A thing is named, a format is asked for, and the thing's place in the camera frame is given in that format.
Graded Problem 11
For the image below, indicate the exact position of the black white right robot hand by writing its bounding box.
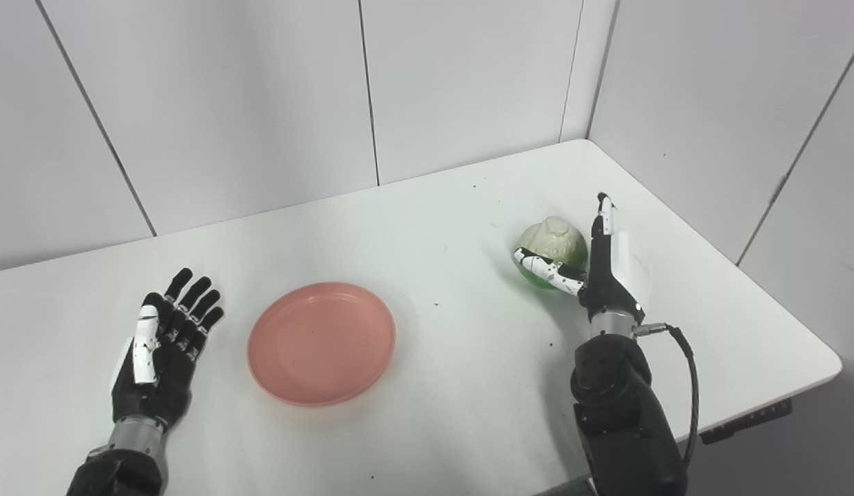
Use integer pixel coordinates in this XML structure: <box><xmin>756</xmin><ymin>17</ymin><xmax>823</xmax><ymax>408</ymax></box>
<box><xmin>513</xmin><ymin>192</ymin><xmax>647</xmax><ymax>324</ymax></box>

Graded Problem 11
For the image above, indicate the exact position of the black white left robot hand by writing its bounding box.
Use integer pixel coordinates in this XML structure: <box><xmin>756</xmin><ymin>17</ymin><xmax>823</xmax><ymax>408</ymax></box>
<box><xmin>110</xmin><ymin>268</ymin><xmax>225</xmax><ymax>431</ymax></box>

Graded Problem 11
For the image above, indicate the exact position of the green white toy cabbage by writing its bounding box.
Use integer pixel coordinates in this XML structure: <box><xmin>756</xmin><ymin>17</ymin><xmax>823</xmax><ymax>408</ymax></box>
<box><xmin>515</xmin><ymin>216</ymin><xmax>590</xmax><ymax>290</ymax></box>

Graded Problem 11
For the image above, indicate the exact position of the pink round plate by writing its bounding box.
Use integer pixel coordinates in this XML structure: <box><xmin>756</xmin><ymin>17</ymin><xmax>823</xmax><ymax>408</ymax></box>
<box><xmin>247</xmin><ymin>282</ymin><xmax>397</xmax><ymax>407</ymax></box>

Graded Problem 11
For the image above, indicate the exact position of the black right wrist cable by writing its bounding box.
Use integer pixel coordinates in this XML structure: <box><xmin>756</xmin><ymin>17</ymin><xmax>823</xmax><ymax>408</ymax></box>
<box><xmin>634</xmin><ymin>322</ymin><xmax>700</xmax><ymax>469</ymax></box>

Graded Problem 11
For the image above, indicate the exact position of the black table frame bracket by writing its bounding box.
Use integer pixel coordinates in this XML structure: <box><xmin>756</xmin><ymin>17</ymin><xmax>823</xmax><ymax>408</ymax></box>
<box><xmin>699</xmin><ymin>397</ymin><xmax>793</xmax><ymax>445</ymax></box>

